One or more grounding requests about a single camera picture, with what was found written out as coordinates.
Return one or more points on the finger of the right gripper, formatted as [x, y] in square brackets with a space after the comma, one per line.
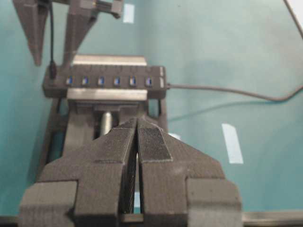
[32, 15]
[82, 15]

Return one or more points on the black bench vise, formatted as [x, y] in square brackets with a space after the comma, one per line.
[86, 113]

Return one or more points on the black multiport USB hub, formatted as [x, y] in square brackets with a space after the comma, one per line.
[150, 78]

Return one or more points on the blue tape bottom centre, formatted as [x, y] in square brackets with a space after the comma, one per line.
[232, 144]

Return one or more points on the blue tape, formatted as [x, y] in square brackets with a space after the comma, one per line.
[129, 12]
[232, 144]

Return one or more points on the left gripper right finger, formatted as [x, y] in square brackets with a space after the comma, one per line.
[181, 186]

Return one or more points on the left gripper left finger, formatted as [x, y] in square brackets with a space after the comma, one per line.
[86, 186]

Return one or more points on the blue tape right side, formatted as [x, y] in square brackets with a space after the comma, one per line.
[129, 12]

